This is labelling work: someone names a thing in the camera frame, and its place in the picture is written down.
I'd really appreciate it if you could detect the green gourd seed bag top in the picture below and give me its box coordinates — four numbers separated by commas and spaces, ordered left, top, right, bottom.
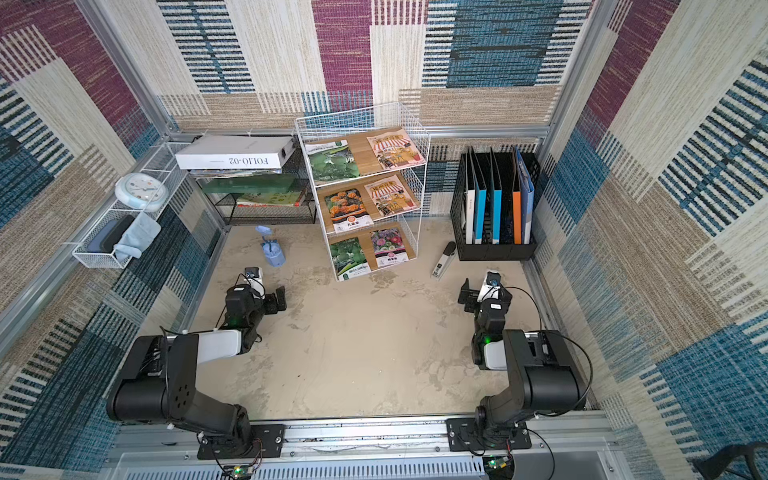
305, 140, 361, 185

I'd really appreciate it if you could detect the green gourd seed bag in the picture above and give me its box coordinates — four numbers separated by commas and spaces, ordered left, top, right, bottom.
305, 140, 361, 185
330, 237, 371, 281

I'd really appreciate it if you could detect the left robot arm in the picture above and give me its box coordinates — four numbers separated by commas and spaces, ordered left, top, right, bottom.
106, 283, 287, 460

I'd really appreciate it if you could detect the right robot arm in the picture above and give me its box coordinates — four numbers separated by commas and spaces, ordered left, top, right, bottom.
446, 272, 591, 454

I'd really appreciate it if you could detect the green gourd seed bag bottom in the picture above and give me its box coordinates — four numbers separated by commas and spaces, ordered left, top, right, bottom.
330, 237, 371, 281

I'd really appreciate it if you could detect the pink flower seed bag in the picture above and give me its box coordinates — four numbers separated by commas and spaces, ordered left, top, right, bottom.
370, 228, 409, 268

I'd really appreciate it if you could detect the orange marigold seed bag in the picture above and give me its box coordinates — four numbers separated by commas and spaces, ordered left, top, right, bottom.
324, 188, 374, 233

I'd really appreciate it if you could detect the black white remote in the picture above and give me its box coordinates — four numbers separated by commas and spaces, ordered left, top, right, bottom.
431, 241, 456, 280

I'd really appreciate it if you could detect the black file organizer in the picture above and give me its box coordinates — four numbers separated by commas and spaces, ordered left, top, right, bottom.
450, 147, 539, 261

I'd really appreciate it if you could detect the black mesh document tray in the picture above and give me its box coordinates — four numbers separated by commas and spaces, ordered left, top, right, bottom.
191, 137, 317, 226

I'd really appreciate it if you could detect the green and red book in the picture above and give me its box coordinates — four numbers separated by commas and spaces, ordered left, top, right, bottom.
236, 191, 305, 207

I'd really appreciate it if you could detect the white file folder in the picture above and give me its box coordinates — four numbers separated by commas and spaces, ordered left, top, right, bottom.
464, 149, 477, 245

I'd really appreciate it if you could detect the teal file folder left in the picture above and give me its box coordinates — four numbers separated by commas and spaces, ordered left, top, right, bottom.
469, 147, 487, 244

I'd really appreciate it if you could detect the teal file folder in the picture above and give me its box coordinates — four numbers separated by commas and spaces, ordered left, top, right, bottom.
469, 147, 487, 244
489, 150, 502, 244

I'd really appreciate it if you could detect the orange file folder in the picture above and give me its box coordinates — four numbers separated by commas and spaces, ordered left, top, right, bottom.
512, 149, 523, 245

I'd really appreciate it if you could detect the green plastic case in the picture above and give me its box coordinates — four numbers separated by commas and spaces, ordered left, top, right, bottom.
202, 174, 298, 194

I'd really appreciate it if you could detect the blue file folder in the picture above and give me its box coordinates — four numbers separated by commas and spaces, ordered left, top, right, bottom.
515, 150, 535, 244

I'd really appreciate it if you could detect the light blue cloth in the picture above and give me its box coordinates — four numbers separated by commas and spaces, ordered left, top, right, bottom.
114, 213, 161, 262

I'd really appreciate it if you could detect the magazine stack under box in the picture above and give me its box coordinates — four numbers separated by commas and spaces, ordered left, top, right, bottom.
189, 169, 283, 179

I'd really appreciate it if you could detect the teal file folder right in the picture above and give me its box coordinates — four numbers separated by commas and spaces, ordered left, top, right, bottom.
489, 150, 502, 244

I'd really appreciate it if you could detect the white folio box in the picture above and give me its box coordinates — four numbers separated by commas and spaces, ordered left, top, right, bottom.
175, 135, 295, 170

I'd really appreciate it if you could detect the white round clock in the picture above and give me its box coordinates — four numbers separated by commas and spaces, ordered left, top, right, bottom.
114, 173, 169, 213

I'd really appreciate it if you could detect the dark blue case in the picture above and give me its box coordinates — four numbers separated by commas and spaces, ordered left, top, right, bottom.
85, 215, 135, 253

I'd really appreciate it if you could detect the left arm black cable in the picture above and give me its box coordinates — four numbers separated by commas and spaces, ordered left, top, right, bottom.
212, 272, 265, 331

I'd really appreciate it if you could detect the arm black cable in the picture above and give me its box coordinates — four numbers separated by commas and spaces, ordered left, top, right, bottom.
506, 285, 595, 419
212, 272, 265, 331

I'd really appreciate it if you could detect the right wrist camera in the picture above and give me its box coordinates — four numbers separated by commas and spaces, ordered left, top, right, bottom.
478, 270, 502, 303

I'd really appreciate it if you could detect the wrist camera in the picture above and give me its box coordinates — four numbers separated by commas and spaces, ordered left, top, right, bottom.
244, 267, 266, 298
478, 270, 502, 303

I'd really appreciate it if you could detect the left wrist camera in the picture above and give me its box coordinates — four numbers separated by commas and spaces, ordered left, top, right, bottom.
244, 267, 266, 298

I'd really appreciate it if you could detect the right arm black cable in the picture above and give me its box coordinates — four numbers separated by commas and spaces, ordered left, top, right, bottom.
506, 285, 595, 419

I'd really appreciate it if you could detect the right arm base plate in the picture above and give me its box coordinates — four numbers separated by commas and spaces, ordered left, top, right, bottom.
445, 417, 532, 454

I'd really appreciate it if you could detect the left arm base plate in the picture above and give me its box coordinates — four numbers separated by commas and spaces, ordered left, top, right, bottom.
197, 424, 286, 461

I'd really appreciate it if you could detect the white wire wall basket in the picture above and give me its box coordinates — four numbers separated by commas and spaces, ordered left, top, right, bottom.
72, 141, 188, 269

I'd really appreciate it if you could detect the white wire three-tier shelf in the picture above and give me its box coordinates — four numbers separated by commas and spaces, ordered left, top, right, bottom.
294, 102, 431, 281

